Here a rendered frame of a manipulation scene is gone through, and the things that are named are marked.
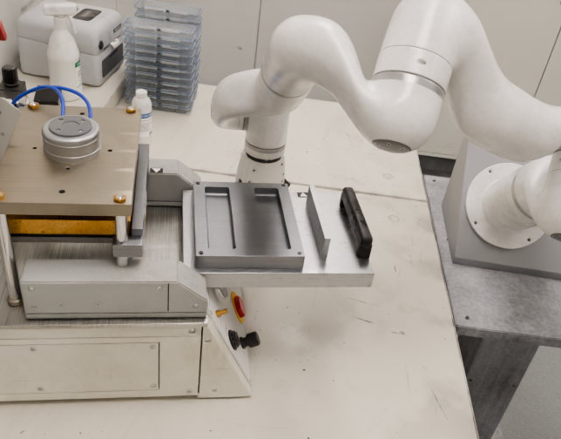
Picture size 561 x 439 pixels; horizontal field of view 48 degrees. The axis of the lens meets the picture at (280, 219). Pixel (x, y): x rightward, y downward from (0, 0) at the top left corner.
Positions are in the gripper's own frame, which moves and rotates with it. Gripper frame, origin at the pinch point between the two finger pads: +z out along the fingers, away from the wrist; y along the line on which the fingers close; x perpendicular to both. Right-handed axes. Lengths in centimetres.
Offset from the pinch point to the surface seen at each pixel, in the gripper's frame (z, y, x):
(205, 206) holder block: -21.1, 23.6, 20.1
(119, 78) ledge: -1, 5, -71
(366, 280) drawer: -17.1, 6.4, 42.5
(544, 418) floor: 78, -91, 42
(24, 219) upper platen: -27, 51, 21
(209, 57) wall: 51, -85, -190
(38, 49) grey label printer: -10, 26, -77
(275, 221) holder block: -19.7, 13.7, 26.4
